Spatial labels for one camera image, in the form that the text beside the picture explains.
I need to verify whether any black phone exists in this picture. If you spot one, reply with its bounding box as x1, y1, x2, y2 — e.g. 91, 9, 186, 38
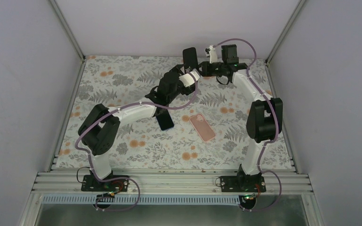
182, 47, 198, 73

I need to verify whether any pink phone case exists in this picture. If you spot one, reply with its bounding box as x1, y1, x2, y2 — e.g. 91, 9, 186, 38
189, 113, 216, 142

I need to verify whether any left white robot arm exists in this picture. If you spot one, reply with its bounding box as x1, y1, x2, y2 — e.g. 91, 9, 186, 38
75, 65, 200, 191

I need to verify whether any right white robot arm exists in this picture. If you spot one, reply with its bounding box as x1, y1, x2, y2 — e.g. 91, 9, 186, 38
199, 45, 283, 192

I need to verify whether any floral patterned table mat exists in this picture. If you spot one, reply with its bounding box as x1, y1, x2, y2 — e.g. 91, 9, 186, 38
56, 55, 294, 171

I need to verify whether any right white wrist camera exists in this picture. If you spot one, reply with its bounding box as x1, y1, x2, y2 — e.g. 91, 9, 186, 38
205, 45, 218, 64

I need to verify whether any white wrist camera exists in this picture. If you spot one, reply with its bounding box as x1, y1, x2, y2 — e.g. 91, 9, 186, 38
205, 45, 218, 64
179, 69, 201, 87

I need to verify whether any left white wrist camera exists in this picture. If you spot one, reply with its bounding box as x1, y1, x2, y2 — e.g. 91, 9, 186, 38
179, 69, 201, 87

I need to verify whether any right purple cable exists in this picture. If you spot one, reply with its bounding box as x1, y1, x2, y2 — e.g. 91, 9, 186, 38
212, 38, 283, 212

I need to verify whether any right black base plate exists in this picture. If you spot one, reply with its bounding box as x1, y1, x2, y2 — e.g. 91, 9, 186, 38
219, 175, 267, 193

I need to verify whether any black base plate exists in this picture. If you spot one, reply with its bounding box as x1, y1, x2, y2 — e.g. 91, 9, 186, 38
81, 175, 129, 193
219, 175, 267, 193

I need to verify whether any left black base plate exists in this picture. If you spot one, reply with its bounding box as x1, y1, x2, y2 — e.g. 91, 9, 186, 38
81, 175, 129, 193

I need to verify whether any aluminium rail frame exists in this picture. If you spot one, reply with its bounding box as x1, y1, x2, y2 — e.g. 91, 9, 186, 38
32, 170, 313, 195

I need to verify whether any grey slotted cable duct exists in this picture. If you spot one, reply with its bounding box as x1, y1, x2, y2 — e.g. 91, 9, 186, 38
41, 194, 240, 206

